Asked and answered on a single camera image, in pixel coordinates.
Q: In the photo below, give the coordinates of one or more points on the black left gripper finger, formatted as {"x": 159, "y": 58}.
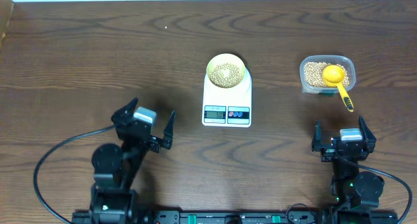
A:
{"x": 168, "y": 132}
{"x": 125, "y": 113}

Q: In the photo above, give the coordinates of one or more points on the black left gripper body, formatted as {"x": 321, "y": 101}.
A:
{"x": 154, "y": 144}

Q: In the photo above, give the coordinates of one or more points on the pale yellow bowl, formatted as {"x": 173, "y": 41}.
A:
{"x": 225, "y": 58}

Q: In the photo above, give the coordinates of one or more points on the soybeans in container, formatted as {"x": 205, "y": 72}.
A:
{"x": 313, "y": 74}

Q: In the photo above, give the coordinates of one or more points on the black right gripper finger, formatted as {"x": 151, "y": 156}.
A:
{"x": 317, "y": 143}
{"x": 368, "y": 138}

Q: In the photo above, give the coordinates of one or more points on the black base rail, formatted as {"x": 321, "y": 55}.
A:
{"x": 294, "y": 216}

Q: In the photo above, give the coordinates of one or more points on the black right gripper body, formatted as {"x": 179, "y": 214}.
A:
{"x": 327, "y": 155}

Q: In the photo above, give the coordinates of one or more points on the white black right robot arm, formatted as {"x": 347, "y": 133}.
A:
{"x": 357, "y": 192}

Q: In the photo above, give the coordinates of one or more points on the white digital kitchen scale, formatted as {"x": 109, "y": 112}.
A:
{"x": 231, "y": 107}

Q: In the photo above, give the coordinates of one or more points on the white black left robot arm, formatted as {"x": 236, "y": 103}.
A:
{"x": 115, "y": 167}

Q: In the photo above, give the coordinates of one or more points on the clear plastic container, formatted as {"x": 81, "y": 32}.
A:
{"x": 332, "y": 59}

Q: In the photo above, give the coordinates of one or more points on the yellow plastic scoop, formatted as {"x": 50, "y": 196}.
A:
{"x": 333, "y": 76}

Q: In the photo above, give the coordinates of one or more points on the soybeans in bowl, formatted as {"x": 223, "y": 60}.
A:
{"x": 226, "y": 75}

